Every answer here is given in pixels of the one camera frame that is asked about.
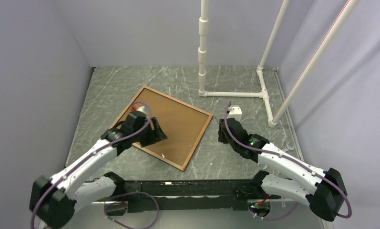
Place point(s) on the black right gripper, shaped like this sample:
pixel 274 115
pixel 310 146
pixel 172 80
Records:
pixel 222 138

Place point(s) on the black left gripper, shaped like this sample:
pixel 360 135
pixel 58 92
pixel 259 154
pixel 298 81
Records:
pixel 155 135

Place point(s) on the blue photo frame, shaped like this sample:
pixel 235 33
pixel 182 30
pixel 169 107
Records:
pixel 183 124

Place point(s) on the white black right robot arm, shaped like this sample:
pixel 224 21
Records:
pixel 323 191

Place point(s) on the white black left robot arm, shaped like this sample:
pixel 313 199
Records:
pixel 56 199

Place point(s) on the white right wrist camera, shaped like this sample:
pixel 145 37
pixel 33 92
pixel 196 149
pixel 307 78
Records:
pixel 234 112

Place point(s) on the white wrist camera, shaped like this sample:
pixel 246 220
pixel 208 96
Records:
pixel 143 109
pixel 234 112

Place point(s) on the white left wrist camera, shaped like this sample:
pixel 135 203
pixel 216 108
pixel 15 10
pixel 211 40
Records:
pixel 143 109

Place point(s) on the aluminium rail frame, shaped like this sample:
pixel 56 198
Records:
pixel 169 130

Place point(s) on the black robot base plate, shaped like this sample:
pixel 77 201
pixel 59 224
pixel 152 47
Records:
pixel 235 194

